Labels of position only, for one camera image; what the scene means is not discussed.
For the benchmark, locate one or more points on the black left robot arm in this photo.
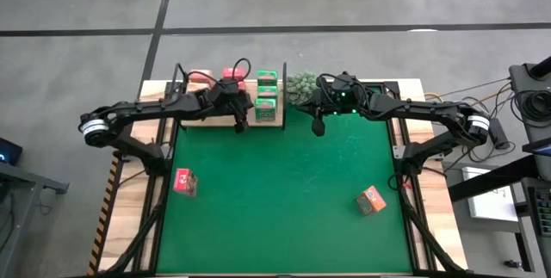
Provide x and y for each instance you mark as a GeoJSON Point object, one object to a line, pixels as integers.
{"type": "Point", "coordinates": [150, 108]}

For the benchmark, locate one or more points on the dark grey desk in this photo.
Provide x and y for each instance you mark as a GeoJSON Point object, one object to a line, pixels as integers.
{"type": "Point", "coordinates": [17, 209]}

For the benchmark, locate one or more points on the black aluminium rig frame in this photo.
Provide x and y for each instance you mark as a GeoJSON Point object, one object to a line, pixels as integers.
{"type": "Point", "coordinates": [413, 226]}

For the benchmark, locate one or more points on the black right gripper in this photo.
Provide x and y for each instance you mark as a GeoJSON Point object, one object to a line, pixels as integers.
{"type": "Point", "coordinates": [329, 109]}

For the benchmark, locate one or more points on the large computer monitor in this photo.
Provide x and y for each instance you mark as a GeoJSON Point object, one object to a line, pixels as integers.
{"type": "Point", "coordinates": [490, 179]}

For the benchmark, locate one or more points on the wooden shelf board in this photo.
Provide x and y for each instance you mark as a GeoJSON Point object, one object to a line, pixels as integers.
{"type": "Point", "coordinates": [206, 122]}

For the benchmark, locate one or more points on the white paper pad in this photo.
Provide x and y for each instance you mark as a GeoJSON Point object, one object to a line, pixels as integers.
{"type": "Point", "coordinates": [490, 196]}

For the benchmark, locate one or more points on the black computer keyboard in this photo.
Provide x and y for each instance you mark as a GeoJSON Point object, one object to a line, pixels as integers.
{"type": "Point", "coordinates": [543, 211]}

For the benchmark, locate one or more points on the black power adapter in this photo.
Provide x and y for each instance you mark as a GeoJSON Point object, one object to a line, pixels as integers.
{"type": "Point", "coordinates": [498, 136]}

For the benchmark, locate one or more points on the green table mat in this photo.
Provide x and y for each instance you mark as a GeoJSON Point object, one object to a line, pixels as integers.
{"type": "Point", "coordinates": [280, 205]}

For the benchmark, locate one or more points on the grey equipment stand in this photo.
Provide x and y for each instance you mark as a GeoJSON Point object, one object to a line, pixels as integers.
{"type": "Point", "coordinates": [523, 80]}

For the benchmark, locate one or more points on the pale green potted plant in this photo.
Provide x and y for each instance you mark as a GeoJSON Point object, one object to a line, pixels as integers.
{"type": "Point", "coordinates": [301, 88]}

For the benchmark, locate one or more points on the black device blue light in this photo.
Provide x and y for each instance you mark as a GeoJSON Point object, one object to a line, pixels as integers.
{"type": "Point", "coordinates": [8, 151]}

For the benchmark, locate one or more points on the yellow black hazard tape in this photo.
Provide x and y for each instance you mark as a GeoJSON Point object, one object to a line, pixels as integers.
{"type": "Point", "coordinates": [103, 218]}

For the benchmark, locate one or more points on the white metal base bracket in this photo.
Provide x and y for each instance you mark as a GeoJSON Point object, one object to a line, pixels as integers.
{"type": "Point", "coordinates": [397, 152]}

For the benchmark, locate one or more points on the dark office desk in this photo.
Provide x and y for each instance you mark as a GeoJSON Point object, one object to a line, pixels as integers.
{"type": "Point", "coordinates": [490, 248]}

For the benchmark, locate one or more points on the black screen blue edge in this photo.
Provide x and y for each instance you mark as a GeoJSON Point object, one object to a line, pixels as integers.
{"type": "Point", "coordinates": [538, 146]}

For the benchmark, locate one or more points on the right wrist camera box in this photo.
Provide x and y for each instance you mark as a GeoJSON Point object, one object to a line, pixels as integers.
{"type": "Point", "coordinates": [329, 90]}

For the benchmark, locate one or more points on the thin black shelf frame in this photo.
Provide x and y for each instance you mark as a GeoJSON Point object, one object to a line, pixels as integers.
{"type": "Point", "coordinates": [284, 119]}

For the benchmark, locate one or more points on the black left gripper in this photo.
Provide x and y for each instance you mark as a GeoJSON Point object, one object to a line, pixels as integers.
{"type": "Point", "coordinates": [228, 97]}

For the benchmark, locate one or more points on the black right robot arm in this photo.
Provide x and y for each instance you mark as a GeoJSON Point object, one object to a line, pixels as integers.
{"type": "Point", "coordinates": [422, 108]}

